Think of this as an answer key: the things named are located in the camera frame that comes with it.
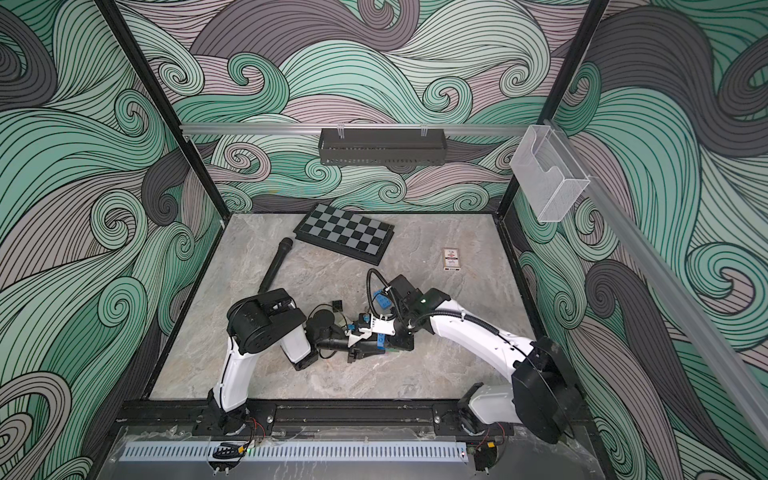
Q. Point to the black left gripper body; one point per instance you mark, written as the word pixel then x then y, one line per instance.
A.
pixel 334 344

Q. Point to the light blue long lego brick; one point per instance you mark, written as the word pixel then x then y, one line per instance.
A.
pixel 382 300

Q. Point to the clear plastic wall bin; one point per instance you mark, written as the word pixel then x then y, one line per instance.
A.
pixel 549 172

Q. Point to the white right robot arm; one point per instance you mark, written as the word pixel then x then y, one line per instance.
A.
pixel 541 390

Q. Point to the playing card box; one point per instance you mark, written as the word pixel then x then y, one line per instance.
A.
pixel 451 259

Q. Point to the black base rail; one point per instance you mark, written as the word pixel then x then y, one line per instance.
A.
pixel 283 418

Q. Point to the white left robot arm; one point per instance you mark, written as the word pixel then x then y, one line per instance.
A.
pixel 258 322

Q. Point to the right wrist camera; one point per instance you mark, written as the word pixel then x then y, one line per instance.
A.
pixel 406 296

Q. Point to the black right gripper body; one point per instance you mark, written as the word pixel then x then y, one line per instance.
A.
pixel 405 337

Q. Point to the black microphone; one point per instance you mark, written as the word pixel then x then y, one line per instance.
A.
pixel 284 247

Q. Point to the black green chessboard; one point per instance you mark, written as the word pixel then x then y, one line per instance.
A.
pixel 346 233

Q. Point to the white slotted cable duct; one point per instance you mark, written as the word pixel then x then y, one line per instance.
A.
pixel 302 451

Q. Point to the black wall tray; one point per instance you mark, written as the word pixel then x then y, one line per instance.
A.
pixel 342 146

